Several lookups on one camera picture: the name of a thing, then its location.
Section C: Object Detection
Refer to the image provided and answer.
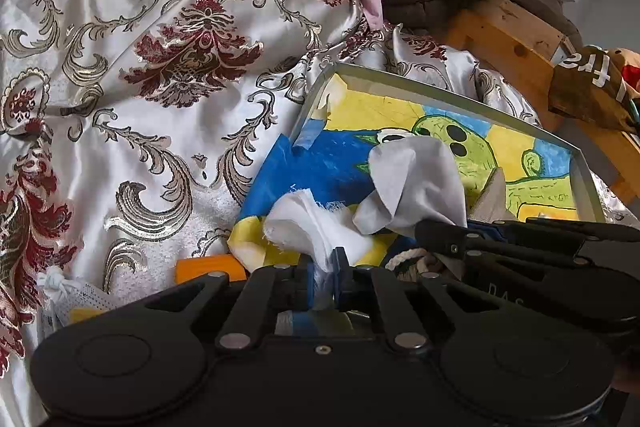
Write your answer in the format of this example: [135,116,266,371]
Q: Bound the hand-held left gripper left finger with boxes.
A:
[142,254,326,353]

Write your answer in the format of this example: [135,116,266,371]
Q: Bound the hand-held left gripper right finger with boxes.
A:
[330,247,501,355]

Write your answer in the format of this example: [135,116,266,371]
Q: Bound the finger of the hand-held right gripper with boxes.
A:
[500,216,640,261]
[415,219,592,266]

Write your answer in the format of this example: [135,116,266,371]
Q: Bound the grey cloth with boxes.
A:
[352,137,468,235]

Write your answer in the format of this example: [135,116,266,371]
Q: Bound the white cloth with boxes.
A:
[262,189,376,308]

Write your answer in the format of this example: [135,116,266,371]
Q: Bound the grey box with cartoon drawing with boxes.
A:
[289,62,606,228]

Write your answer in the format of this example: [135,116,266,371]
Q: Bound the orange plastic object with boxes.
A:
[175,254,247,284]

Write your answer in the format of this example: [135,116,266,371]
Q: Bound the blue yellow cartoon cloth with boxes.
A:
[227,134,401,280]

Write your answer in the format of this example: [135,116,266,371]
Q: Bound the pale mesh face mask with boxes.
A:
[36,266,128,330]

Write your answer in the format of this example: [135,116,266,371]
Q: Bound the beige cloth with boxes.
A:
[467,167,508,224]

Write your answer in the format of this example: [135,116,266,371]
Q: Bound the yellow flat item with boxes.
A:
[66,306,106,327]

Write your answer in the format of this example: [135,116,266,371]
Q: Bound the floral satin blanket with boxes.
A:
[0,0,640,427]

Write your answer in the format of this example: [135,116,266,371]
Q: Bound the white rope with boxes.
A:
[384,249,443,282]

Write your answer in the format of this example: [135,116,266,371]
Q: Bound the wooden bed frame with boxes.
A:
[442,0,640,202]

